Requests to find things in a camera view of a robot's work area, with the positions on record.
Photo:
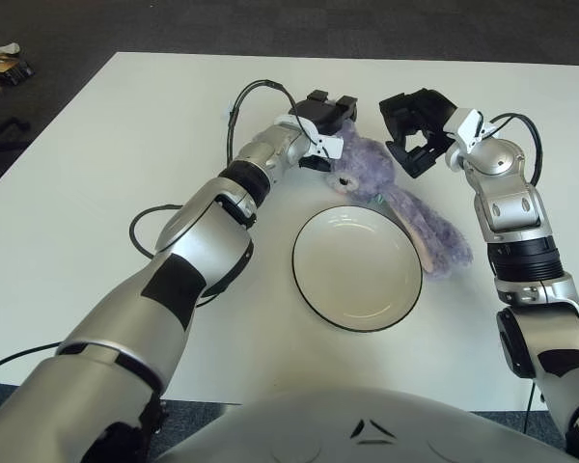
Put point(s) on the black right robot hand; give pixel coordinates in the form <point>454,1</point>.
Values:
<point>422,116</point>

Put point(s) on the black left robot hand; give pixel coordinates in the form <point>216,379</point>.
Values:
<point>323,116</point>

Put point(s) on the purple plush doll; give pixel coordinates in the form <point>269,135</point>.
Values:
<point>366,164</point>

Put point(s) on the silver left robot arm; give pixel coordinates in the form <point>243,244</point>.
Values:
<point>193,241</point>

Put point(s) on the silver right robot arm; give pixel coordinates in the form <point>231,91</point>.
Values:
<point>511,212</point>

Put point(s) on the white plate black rim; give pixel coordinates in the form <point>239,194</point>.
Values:
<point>357,270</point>

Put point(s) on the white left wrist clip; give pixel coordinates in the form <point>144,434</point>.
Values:
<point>330,144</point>

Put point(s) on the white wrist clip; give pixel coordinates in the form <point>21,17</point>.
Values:
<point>468,128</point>
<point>330,144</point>

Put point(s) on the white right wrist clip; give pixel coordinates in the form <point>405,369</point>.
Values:
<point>468,128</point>

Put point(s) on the silver robot torso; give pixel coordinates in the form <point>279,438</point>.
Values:
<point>342,424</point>

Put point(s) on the black chair base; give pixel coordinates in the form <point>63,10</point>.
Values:
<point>2,132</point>

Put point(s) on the brown black floor clutter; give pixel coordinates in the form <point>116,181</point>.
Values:
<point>5,67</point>

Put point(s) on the black table bracket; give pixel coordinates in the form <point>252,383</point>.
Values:
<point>161,415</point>

